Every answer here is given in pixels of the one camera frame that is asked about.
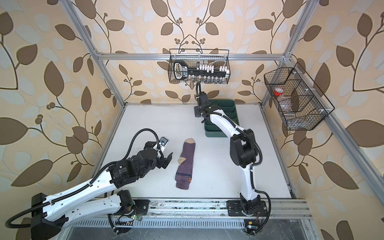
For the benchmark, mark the back black wire basket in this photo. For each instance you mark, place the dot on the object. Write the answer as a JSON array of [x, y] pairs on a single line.
[[216, 57]]

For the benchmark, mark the black wire basket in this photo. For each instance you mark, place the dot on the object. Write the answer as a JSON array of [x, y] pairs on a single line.
[[216, 57], [304, 104]]

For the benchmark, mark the right black wire basket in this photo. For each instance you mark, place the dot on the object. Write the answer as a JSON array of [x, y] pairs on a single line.
[[304, 104]]

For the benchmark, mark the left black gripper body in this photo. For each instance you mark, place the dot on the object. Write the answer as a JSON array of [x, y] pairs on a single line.
[[157, 161]]

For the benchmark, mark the green plastic divided tray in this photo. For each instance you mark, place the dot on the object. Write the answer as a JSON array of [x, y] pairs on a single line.
[[222, 119]]

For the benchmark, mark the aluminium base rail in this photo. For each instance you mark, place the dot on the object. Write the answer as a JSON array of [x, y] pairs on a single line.
[[203, 208]]

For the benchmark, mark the purple striped sock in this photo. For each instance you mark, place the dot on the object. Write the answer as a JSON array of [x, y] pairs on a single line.
[[184, 173]]

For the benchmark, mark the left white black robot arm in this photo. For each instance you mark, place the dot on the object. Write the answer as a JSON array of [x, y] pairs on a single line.
[[101, 195]]

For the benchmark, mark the red capped clear container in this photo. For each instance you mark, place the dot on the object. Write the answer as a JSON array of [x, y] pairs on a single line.
[[278, 92]]

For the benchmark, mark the black socket set holder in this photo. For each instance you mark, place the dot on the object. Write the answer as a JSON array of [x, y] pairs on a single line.
[[199, 72]]

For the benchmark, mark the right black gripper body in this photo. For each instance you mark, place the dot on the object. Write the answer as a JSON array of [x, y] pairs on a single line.
[[198, 111]]

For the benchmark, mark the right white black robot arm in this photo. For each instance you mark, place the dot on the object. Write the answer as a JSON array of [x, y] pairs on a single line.
[[246, 154]]

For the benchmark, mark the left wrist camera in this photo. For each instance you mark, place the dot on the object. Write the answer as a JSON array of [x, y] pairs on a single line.
[[163, 141]]

